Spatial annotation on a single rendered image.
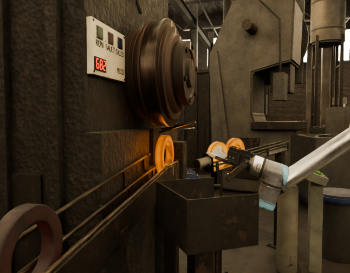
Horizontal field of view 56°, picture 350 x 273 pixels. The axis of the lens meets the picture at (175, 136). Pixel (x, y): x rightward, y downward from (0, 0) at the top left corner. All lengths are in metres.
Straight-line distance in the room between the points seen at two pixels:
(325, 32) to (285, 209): 8.42
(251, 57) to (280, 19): 0.52
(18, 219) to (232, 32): 3.86
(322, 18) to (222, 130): 6.67
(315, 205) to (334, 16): 8.51
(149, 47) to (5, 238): 0.90
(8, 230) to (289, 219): 1.70
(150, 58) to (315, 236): 1.45
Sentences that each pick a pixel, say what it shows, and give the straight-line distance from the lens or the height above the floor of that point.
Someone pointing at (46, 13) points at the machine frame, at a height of 1.25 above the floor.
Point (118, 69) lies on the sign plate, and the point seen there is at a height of 1.10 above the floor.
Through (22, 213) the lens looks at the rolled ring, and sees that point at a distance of 0.67.
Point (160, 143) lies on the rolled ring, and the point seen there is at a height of 0.81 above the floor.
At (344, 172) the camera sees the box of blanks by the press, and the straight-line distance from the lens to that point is 3.55.
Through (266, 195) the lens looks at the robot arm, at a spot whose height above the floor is 0.58.
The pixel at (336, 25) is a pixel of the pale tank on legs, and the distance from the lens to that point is 10.28.
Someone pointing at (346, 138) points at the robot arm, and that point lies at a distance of 1.69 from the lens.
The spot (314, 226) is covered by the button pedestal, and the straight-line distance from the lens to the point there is 2.18.
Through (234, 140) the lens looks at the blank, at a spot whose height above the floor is 0.79.
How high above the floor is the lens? 0.92
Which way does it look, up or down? 3 degrees down
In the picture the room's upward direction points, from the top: straight up
